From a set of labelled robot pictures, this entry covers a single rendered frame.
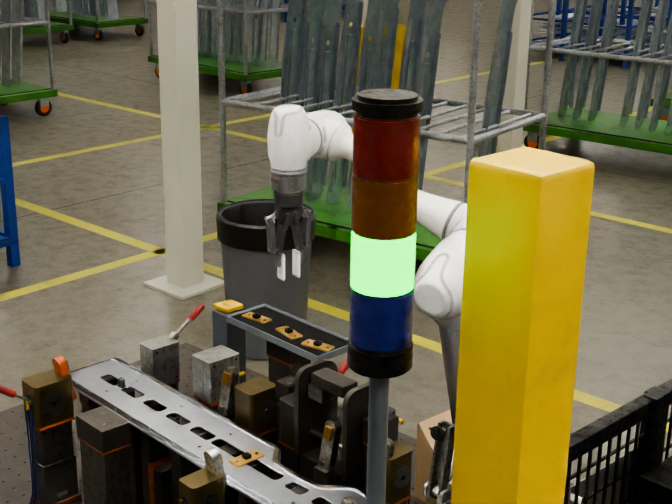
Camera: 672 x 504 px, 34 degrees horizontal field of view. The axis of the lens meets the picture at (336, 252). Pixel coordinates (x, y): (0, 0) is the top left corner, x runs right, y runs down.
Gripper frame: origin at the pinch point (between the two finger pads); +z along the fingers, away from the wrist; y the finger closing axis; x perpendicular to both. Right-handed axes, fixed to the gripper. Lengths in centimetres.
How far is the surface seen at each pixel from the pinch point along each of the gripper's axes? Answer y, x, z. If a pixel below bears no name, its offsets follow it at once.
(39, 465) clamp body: 62, -24, 52
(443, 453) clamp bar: 4, 71, 20
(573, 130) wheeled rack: -554, -449, 108
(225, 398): 20.3, 2.4, 31.7
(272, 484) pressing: 28, 41, 35
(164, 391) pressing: 29.4, -15.1, 34.7
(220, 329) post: 7.4, -25.4, 25.3
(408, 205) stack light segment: 70, 144, -62
